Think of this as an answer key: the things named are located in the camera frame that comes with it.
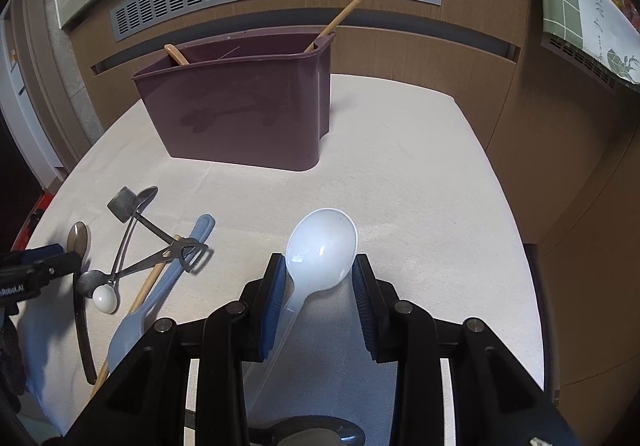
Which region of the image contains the purple plastic utensil holder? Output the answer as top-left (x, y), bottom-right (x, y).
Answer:
top-left (131, 32), bottom-right (334, 172)

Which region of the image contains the dark metal ladle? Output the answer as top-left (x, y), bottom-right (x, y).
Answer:
top-left (247, 416), bottom-right (366, 446)

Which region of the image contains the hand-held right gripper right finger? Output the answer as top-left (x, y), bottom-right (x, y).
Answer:
top-left (350, 253), bottom-right (583, 446)

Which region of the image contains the small white scoop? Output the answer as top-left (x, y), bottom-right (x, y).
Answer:
top-left (92, 286), bottom-right (120, 314)

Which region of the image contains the white plastic spoon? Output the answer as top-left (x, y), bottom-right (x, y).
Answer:
top-left (262, 207), bottom-right (359, 377)

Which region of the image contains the red floor mat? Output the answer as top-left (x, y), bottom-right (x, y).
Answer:
top-left (15, 191), bottom-right (53, 247)

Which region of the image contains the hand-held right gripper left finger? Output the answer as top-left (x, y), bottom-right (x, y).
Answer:
top-left (62, 253), bottom-right (291, 446)

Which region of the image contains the wooden spoon handle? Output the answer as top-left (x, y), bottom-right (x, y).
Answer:
top-left (165, 44), bottom-right (190, 67)

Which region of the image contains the blue plastic spoon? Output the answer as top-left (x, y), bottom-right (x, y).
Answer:
top-left (107, 215), bottom-right (216, 374)

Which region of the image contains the wooden chopstick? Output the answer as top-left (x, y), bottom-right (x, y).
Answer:
top-left (305, 0), bottom-right (367, 54)
top-left (90, 261), bottom-right (168, 399)

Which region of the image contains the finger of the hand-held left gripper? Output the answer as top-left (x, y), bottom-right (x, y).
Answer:
top-left (0, 244), bottom-right (83, 283)

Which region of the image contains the metal spoon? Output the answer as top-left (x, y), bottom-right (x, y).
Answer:
top-left (66, 221), bottom-right (98, 386)
top-left (77, 251), bottom-right (176, 298)

